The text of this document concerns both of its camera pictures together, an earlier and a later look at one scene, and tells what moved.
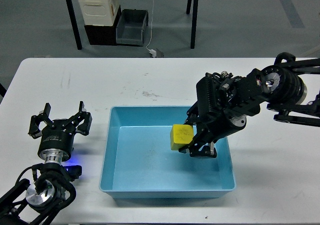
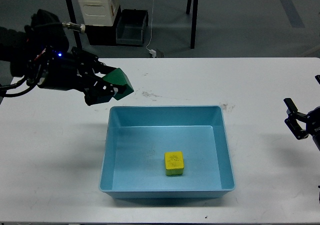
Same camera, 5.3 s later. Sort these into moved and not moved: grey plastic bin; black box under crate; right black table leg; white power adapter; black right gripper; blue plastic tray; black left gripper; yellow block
Moved: black left gripper; black right gripper; yellow block
Not moved: right black table leg; black box under crate; white power adapter; blue plastic tray; grey plastic bin
